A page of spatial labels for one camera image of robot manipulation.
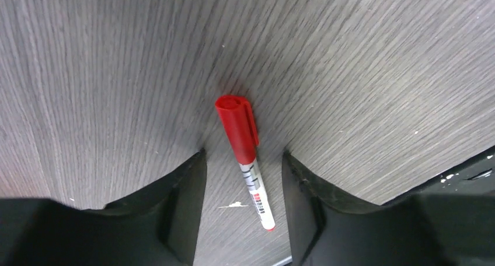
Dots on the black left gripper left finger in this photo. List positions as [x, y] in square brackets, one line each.
[155, 225]

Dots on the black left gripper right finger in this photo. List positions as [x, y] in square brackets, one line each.
[448, 220]

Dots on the red capped whiteboard marker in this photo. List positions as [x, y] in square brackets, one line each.
[236, 115]

